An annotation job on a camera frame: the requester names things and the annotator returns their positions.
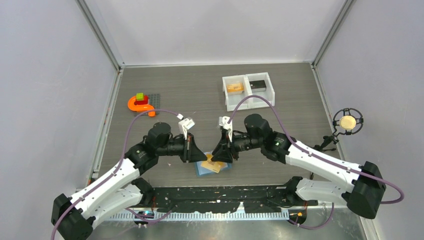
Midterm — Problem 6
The black microphone with mount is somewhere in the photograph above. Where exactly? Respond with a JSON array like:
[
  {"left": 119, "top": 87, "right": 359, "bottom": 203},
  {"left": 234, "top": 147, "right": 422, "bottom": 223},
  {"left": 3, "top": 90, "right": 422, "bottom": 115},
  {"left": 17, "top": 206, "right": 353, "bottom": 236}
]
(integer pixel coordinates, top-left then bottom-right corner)
[{"left": 313, "top": 107, "right": 364, "bottom": 152}]

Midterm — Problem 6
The grey building baseplate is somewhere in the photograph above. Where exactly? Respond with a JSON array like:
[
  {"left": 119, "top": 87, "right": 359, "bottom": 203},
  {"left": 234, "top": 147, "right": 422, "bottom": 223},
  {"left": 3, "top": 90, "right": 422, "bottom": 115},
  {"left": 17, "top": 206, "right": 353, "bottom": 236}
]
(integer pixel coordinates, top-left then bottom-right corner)
[{"left": 132, "top": 93, "right": 161, "bottom": 115}]

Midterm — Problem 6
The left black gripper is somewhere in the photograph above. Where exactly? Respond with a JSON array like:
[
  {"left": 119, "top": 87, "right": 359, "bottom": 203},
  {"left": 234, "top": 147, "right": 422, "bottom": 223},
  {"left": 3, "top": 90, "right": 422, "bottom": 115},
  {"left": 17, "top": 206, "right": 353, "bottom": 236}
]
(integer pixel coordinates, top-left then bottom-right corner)
[{"left": 156, "top": 132, "right": 207, "bottom": 163}]

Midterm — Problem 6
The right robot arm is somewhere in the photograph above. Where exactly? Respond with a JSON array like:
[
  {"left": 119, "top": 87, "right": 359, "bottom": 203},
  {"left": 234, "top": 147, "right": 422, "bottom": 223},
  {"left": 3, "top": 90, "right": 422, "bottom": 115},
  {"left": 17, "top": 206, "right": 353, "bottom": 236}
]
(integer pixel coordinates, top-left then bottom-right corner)
[{"left": 212, "top": 113, "right": 387, "bottom": 219}]

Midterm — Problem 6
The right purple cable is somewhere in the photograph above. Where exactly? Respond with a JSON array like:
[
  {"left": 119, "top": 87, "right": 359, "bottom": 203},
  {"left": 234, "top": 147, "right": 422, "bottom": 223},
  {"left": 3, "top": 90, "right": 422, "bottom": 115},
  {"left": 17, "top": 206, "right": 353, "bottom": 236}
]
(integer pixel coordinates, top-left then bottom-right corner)
[{"left": 227, "top": 95, "right": 406, "bottom": 205}]

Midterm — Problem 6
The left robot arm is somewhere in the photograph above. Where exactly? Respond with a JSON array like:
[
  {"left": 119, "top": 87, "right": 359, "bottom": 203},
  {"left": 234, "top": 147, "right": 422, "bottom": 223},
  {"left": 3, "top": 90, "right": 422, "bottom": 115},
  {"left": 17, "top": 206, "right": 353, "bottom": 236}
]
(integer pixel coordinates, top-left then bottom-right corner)
[{"left": 50, "top": 118, "right": 207, "bottom": 240}]

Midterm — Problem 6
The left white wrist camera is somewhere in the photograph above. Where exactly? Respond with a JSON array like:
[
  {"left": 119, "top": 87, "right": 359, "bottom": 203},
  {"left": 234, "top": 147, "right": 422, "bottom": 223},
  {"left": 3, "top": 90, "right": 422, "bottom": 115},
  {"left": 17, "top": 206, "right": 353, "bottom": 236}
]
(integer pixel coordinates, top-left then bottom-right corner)
[{"left": 176, "top": 113, "right": 196, "bottom": 140}]

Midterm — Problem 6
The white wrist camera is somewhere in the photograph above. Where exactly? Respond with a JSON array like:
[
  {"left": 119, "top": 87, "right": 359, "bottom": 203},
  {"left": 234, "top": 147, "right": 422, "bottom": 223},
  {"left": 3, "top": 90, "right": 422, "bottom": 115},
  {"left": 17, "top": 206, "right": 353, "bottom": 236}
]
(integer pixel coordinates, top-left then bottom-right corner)
[
  {"left": 218, "top": 116, "right": 233, "bottom": 143},
  {"left": 176, "top": 113, "right": 196, "bottom": 140}
]

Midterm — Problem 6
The white two-compartment tray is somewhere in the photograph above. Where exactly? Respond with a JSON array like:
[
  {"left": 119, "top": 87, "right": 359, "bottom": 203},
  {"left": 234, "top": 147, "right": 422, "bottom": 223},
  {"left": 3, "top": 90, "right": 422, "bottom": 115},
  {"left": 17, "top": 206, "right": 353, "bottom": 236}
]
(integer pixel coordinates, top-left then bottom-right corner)
[{"left": 222, "top": 72, "right": 276, "bottom": 112}]

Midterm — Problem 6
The black card stack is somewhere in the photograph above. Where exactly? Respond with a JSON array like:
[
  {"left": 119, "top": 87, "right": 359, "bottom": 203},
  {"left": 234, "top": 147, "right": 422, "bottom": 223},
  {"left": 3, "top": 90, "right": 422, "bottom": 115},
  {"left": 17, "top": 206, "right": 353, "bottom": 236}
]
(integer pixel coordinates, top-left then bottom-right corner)
[{"left": 249, "top": 79, "right": 267, "bottom": 93}]

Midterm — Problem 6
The green toy cube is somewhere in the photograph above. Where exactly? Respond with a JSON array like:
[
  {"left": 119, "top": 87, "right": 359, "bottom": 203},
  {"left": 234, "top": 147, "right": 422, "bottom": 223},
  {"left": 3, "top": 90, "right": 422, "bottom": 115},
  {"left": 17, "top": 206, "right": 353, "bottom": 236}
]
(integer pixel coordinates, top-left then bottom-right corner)
[{"left": 135, "top": 92, "right": 145, "bottom": 101}]

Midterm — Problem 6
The orange card stack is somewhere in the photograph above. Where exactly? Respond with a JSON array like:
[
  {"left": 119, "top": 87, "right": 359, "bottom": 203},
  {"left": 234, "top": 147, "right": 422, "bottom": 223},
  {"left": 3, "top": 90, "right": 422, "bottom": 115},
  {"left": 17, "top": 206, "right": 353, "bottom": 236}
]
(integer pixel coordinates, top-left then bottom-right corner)
[{"left": 225, "top": 82, "right": 244, "bottom": 95}]

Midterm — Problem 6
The orange curved toy piece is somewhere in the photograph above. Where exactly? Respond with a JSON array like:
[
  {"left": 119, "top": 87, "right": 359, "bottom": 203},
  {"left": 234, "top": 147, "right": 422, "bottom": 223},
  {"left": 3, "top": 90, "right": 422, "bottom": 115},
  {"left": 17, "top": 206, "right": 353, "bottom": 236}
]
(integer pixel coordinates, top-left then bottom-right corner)
[{"left": 127, "top": 96, "right": 157, "bottom": 118}]

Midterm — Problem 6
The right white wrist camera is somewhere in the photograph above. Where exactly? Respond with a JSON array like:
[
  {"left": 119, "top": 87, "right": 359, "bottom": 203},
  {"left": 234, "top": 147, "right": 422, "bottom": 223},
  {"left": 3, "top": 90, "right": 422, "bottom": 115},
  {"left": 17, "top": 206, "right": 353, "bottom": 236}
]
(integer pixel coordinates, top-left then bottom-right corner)
[{"left": 218, "top": 116, "right": 233, "bottom": 143}]

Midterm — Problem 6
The gold credit card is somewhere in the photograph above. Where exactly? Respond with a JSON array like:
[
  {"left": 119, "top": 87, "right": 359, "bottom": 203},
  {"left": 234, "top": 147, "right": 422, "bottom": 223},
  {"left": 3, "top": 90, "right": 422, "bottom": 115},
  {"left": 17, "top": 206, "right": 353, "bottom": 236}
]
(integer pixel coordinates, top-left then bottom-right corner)
[{"left": 200, "top": 153, "right": 228, "bottom": 173}]

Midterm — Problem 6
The red toy block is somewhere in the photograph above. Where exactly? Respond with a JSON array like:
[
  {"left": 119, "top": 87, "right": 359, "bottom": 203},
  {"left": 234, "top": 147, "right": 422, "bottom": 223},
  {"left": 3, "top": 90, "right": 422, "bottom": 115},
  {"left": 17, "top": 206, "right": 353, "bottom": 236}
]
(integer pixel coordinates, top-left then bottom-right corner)
[{"left": 134, "top": 95, "right": 149, "bottom": 106}]

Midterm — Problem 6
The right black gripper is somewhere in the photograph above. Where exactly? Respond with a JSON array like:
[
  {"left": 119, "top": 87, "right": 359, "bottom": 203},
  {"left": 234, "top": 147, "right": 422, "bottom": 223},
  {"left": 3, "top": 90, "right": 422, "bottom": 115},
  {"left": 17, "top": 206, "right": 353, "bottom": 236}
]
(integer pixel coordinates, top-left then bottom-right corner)
[{"left": 211, "top": 129, "right": 263, "bottom": 164}]

